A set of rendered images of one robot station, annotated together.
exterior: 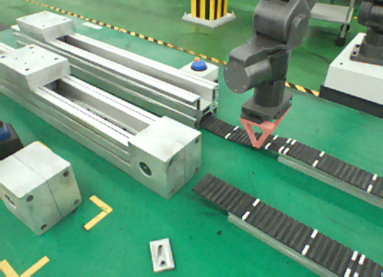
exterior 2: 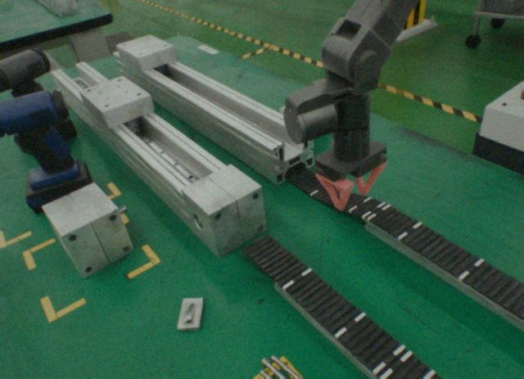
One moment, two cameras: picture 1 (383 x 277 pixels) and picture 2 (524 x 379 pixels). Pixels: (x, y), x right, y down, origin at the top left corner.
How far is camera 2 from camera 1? 0.22 m
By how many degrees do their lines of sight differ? 16
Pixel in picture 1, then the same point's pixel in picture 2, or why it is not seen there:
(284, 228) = (326, 305)
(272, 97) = (349, 149)
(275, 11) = (340, 48)
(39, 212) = (83, 254)
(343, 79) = (504, 126)
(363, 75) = not seen: outside the picture
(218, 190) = (270, 253)
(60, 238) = (101, 283)
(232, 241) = (271, 312)
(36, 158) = (88, 200)
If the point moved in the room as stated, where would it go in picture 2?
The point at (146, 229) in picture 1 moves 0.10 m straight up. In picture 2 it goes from (186, 286) to (171, 238)
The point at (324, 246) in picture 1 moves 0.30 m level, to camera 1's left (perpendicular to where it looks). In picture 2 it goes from (365, 333) to (146, 296)
